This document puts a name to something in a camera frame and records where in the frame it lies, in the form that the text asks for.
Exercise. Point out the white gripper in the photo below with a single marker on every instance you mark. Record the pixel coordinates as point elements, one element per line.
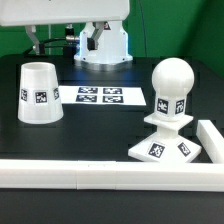
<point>44,12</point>

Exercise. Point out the white lamp shade cone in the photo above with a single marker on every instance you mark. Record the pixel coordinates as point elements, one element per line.
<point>39,98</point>

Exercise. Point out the white lamp bulb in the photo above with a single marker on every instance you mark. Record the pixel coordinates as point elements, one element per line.
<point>172,80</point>

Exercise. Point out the white lamp base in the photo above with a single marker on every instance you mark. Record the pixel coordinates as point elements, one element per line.
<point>166,145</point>

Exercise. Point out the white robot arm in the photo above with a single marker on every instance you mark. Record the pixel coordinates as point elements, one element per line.
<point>103,41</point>

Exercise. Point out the white marker sheet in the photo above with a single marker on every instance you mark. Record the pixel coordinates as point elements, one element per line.
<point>102,95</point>

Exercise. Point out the white L-shaped fence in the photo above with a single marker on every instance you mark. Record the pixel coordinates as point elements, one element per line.
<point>111,175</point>

